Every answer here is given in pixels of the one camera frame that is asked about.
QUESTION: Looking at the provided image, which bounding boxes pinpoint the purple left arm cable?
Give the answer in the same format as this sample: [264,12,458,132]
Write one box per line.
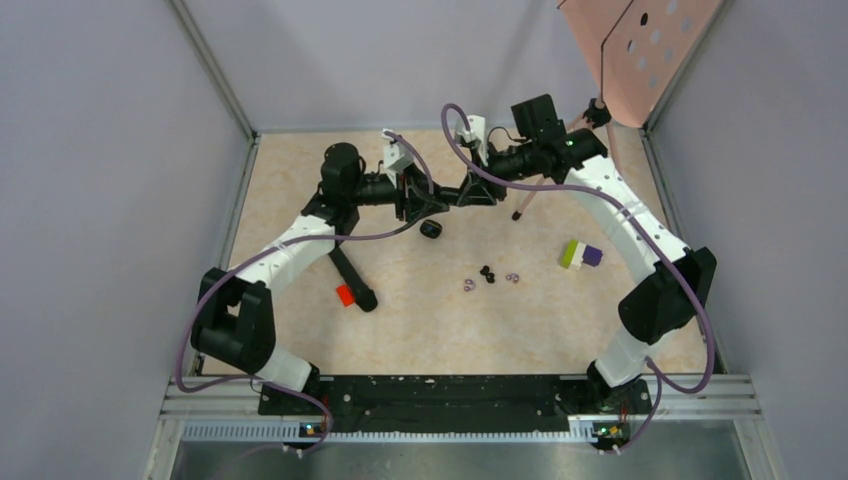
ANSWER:
[173,131,436,458]

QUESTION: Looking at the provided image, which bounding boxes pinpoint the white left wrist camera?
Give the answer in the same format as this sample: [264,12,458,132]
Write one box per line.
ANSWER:
[381,129,414,187]

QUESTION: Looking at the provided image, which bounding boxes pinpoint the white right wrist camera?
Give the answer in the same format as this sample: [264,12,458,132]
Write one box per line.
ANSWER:
[454,115,488,166]

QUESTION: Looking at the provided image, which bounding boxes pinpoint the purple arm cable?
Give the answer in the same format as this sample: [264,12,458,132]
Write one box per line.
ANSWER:
[173,131,436,458]
[441,103,718,455]

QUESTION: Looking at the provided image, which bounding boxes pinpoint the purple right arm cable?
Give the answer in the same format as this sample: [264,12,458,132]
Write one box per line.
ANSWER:
[441,103,718,455]

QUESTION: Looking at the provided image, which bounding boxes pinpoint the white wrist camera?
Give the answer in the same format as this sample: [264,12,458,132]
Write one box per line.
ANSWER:
[381,129,414,187]
[454,115,488,166]

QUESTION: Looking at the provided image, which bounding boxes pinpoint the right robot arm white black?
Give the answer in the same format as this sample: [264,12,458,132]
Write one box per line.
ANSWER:
[440,94,717,412]

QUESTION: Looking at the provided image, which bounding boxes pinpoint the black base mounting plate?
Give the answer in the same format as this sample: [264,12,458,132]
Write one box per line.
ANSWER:
[258,375,651,434]

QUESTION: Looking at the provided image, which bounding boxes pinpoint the pink tripod stand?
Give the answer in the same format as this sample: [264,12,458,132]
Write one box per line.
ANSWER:
[512,94,620,184]

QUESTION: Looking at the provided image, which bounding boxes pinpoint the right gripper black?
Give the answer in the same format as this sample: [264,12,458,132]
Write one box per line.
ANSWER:
[457,140,537,207]

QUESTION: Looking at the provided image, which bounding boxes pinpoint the black earbud pair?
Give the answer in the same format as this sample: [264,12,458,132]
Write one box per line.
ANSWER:
[480,265,496,284]

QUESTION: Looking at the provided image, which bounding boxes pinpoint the black glossy earbud charging case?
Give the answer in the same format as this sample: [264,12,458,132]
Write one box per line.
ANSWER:
[419,219,443,239]

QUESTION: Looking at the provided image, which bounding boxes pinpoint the black cylinder orange ends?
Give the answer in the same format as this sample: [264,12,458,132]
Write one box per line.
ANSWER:
[329,246,379,312]

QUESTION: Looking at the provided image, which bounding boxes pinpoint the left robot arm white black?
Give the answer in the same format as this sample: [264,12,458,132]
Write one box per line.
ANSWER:
[186,130,439,414]

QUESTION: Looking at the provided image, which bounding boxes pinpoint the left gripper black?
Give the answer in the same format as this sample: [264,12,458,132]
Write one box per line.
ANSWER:
[348,162,449,221]

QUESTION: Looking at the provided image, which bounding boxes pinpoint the black oval case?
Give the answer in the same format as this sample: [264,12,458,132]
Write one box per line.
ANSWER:
[437,187,461,207]

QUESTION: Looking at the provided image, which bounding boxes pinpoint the pink perforated board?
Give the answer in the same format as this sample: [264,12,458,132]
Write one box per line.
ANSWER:
[557,0,723,128]

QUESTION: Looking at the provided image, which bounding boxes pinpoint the green white purple block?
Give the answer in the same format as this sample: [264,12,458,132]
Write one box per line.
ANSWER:
[559,239,603,270]

